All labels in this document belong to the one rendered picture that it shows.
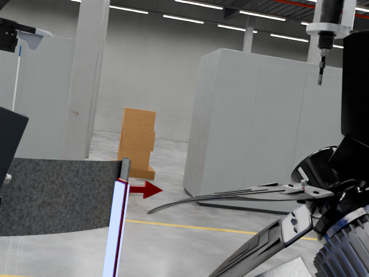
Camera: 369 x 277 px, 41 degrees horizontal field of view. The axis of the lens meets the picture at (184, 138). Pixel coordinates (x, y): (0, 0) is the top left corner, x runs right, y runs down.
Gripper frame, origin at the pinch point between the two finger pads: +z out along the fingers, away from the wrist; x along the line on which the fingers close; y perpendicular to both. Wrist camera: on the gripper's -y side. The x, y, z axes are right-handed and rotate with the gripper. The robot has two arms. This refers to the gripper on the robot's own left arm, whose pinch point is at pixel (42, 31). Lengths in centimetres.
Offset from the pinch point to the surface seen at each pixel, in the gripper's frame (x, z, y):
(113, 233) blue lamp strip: 82, -33, 22
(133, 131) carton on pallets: -521, 521, 134
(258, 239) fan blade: 79, 9, 29
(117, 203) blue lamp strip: 82, -33, 19
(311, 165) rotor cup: 86, 6, 11
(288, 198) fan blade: 92, -9, 15
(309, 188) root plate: 89, 4, 15
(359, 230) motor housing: 100, 1, 17
